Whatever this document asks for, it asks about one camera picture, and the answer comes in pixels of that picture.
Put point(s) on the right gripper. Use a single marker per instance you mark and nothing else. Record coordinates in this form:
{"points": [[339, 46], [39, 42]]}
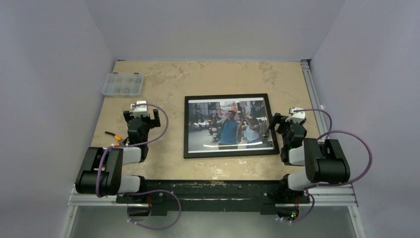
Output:
{"points": [[286, 123]]}

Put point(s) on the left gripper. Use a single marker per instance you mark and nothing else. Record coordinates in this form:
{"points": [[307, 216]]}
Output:
{"points": [[153, 123]]}

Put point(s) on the black wooden picture frame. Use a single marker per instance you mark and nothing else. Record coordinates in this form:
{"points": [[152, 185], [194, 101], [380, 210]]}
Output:
{"points": [[229, 154]]}

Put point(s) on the printed photo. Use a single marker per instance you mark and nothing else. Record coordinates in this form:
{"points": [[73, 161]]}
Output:
{"points": [[229, 124]]}

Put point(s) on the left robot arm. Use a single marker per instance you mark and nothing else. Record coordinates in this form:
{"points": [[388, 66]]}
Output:
{"points": [[101, 170]]}

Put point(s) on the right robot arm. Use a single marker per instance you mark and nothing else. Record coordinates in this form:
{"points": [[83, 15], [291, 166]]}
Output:
{"points": [[323, 161]]}

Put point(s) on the clear plastic organizer box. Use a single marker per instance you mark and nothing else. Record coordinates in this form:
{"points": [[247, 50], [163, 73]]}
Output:
{"points": [[123, 85]]}

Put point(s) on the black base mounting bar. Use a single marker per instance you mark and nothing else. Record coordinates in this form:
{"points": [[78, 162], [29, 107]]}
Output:
{"points": [[267, 197]]}

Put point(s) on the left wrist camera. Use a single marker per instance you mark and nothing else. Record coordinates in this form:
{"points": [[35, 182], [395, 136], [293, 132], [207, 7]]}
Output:
{"points": [[140, 108]]}

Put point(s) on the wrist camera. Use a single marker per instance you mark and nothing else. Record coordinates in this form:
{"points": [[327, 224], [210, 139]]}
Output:
{"points": [[297, 115], [140, 108]]}

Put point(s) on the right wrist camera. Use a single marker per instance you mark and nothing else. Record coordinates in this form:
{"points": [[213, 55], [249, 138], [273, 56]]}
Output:
{"points": [[297, 115]]}

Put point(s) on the orange handled pliers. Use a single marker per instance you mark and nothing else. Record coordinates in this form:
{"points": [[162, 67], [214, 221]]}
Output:
{"points": [[118, 139]]}

